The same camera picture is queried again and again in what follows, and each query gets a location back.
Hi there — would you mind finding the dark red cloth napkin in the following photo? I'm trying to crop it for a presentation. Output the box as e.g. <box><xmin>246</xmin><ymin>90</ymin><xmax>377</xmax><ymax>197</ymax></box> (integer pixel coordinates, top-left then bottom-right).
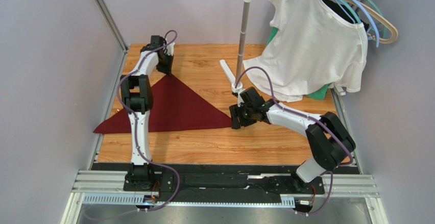
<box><xmin>93</xmin><ymin>74</ymin><xmax>233</xmax><ymax>135</ymax></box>

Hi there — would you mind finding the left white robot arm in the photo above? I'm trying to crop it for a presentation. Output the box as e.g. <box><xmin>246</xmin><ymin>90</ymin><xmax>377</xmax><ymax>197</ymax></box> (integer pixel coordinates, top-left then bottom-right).
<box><xmin>117</xmin><ymin>35</ymin><xmax>175</xmax><ymax>191</ymax></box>

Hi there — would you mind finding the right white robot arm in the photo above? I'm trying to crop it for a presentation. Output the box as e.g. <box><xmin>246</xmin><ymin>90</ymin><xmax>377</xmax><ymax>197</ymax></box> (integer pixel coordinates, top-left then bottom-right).
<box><xmin>229</xmin><ymin>87</ymin><xmax>356</xmax><ymax>192</ymax></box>

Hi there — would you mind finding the green garment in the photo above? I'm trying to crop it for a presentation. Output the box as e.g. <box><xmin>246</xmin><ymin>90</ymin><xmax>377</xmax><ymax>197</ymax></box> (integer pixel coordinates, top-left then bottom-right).
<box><xmin>266</xmin><ymin>27</ymin><xmax>330</xmax><ymax>101</ymax></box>

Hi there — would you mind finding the white t-shirt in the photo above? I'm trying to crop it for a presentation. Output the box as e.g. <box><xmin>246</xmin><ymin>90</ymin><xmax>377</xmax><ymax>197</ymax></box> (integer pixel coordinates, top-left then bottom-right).
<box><xmin>244</xmin><ymin>0</ymin><xmax>368</xmax><ymax>102</ymax></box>

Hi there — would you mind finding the white clothes rack stand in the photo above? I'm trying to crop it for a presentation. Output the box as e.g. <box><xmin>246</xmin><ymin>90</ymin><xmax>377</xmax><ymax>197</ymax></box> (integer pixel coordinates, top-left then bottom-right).
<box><xmin>220</xmin><ymin>0</ymin><xmax>252</xmax><ymax>96</ymax></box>

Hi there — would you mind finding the black garment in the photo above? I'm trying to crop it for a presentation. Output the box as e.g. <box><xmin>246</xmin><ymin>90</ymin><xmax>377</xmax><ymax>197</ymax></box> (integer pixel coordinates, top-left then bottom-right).
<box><xmin>322</xmin><ymin>0</ymin><xmax>359</xmax><ymax>23</ymax></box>

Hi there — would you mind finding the wooden hanger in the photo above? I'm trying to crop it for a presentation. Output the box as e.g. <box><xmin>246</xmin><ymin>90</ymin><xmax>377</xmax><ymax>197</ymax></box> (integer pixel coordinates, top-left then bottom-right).
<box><xmin>318</xmin><ymin>0</ymin><xmax>399</xmax><ymax>45</ymax></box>

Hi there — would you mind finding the teal plastic hanger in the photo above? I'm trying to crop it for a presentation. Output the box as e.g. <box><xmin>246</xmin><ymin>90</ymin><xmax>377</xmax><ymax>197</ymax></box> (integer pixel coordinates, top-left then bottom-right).
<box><xmin>318</xmin><ymin>0</ymin><xmax>388</xmax><ymax>39</ymax></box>

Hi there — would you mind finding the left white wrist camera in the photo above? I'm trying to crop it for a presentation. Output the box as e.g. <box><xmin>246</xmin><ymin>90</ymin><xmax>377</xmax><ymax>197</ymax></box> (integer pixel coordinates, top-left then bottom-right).
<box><xmin>164</xmin><ymin>42</ymin><xmax>176</xmax><ymax>56</ymax></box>

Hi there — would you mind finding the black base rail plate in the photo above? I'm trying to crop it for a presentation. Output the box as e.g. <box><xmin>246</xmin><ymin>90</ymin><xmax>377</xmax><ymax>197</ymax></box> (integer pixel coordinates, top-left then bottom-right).
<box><xmin>91</xmin><ymin>163</ymin><xmax>357</xmax><ymax>204</ymax></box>

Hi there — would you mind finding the aluminium frame rail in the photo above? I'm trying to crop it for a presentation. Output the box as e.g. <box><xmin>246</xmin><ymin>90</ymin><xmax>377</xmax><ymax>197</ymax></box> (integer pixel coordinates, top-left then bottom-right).
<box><xmin>94</xmin><ymin>0</ymin><xmax>129</xmax><ymax>54</ymax></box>

